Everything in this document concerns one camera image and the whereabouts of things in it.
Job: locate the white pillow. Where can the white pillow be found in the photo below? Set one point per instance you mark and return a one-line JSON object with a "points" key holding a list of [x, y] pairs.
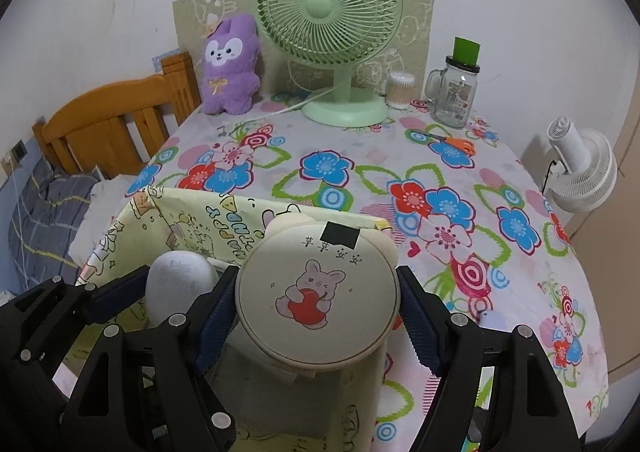
{"points": [[95, 217]]}

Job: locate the grey plaid blanket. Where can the grey plaid blanket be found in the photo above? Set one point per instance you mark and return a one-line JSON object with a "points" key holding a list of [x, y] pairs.
{"points": [[45, 212]]}

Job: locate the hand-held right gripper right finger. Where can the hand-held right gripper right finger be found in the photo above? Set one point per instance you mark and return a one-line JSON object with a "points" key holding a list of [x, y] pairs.
{"points": [[420, 327]]}

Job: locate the green desk fan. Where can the green desk fan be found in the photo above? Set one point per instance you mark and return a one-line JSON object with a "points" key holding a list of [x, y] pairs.
{"points": [[327, 6]]}

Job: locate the wooden bed headboard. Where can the wooden bed headboard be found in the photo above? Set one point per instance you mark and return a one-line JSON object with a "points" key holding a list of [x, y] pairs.
{"points": [[100, 111]]}

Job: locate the white egg-shaped object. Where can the white egg-shaped object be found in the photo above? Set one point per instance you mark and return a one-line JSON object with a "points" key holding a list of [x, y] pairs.
{"points": [[175, 282]]}

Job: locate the yellow printed storage box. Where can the yellow printed storage box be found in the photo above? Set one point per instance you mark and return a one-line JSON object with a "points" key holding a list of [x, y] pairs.
{"points": [[200, 227]]}

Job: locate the beige printed wall sheet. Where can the beige printed wall sheet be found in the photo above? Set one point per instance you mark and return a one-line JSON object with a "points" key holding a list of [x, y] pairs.
{"points": [[190, 21]]}

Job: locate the white standing fan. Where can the white standing fan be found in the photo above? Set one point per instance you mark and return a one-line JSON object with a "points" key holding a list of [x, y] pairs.
{"points": [[585, 171]]}

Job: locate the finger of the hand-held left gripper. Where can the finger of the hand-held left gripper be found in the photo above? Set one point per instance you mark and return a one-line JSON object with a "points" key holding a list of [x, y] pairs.
{"points": [[120, 297]]}

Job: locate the blue patterned paper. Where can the blue patterned paper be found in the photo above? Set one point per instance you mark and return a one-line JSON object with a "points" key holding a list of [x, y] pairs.
{"points": [[162, 59]]}

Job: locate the round cream rabbit-print compact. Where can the round cream rabbit-print compact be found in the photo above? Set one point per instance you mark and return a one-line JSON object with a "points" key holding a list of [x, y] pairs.
{"points": [[320, 282]]}

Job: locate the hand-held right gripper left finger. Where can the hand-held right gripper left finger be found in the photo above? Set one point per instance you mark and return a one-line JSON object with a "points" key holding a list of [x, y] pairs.
{"points": [[215, 327]]}

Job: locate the glass mug jar green lid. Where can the glass mug jar green lid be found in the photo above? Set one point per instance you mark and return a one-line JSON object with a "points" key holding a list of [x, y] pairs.
{"points": [[452, 96]]}

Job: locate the purple plush bunny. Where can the purple plush bunny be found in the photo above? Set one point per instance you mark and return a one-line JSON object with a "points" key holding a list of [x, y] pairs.
{"points": [[230, 81]]}

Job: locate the wall socket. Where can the wall socket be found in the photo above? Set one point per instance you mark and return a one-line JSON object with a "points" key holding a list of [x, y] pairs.
{"points": [[18, 150]]}

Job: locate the clear cotton swab container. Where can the clear cotton swab container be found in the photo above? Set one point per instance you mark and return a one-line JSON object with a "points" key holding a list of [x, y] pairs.
{"points": [[400, 91]]}

